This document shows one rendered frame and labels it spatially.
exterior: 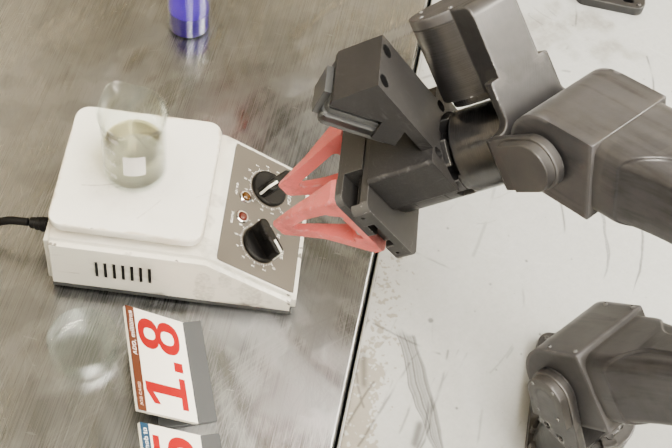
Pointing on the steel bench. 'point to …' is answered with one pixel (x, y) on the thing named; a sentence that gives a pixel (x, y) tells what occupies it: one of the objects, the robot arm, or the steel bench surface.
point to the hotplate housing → (166, 260)
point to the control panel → (229, 245)
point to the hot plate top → (164, 199)
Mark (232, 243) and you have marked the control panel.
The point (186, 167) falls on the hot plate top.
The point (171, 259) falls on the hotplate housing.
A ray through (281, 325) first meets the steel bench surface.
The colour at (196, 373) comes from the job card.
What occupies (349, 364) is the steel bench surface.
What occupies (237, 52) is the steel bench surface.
